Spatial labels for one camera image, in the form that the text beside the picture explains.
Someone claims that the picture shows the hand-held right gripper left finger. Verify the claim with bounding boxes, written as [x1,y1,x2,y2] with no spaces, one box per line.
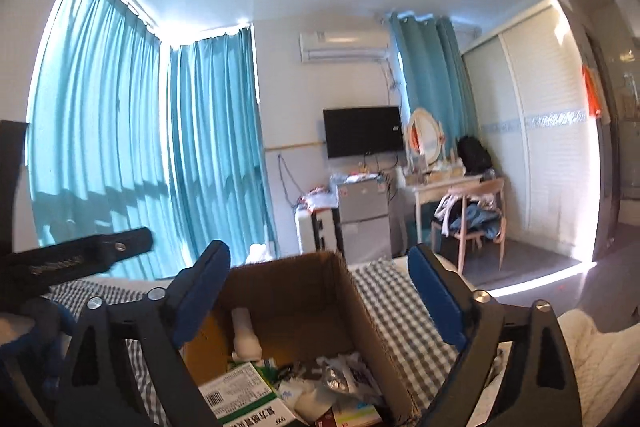
[47,239,232,427]

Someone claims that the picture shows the white suitcase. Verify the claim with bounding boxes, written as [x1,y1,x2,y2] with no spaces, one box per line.
[295,204,343,255]

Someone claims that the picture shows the pile of clothes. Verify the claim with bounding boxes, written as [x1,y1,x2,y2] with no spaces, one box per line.
[432,192,503,240]

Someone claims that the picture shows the white plastic bottle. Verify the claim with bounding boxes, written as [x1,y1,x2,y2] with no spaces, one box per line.
[231,307,263,358]

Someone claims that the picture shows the white plastic bag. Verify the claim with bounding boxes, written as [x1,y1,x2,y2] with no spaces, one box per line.
[247,244,275,264]

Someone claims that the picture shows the green medicine box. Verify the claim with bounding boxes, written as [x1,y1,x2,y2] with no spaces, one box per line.
[197,359,308,427]

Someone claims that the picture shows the oval white vanity mirror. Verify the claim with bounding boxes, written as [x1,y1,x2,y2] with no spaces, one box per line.
[405,108,445,168]

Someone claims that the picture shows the white quilt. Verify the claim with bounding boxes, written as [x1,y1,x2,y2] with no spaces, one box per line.
[492,304,640,427]

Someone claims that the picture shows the white air conditioner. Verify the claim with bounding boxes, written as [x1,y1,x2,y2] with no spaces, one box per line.
[299,31,391,62]

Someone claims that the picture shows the white sliding wardrobe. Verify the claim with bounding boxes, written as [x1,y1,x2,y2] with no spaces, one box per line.
[460,0,608,265]

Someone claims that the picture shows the small foil sachet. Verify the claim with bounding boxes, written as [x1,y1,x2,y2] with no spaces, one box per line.
[345,364,383,400]

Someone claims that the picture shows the wooden chair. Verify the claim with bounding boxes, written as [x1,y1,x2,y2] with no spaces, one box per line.
[432,179,506,273]

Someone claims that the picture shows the silver mini fridge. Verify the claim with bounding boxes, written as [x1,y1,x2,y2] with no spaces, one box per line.
[336,177,393,263]

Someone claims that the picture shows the white dressing table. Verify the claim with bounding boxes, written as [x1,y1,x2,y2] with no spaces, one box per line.
[402,172,486,248]

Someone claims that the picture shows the brown cardboard box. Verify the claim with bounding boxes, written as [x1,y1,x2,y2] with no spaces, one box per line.
[182,251,431,427]

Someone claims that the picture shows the red box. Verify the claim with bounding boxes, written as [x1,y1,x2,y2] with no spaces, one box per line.
[316,402,386,427]

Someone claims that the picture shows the black wall television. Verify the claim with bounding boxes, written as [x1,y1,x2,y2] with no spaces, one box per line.
[322,105,403,159]

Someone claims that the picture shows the red white packets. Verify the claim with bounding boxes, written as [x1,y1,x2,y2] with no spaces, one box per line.
[300,187,338,212]

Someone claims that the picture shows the orange cloth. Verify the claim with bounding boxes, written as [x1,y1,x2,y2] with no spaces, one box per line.
[581,64,606,120]

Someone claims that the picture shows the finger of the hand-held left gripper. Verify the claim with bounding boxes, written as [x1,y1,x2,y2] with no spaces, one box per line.
[0,227,153,295]

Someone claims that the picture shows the checked blanket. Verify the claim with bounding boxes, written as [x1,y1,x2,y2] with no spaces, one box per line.
[45,257,501,427]

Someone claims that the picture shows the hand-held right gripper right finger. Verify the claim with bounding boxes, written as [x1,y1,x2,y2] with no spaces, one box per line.
[407,243,583,427]

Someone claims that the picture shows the teal curtain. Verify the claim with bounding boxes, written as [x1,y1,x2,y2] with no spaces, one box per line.
[167,24,278,265]
[27,0,168,280]
[390,12,478,148]

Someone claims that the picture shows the black backpack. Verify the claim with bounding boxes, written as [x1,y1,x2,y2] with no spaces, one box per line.
[457,135,493,175]

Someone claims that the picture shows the dark wall cable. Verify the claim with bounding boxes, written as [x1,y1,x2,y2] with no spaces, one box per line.
[277,154,301,210]

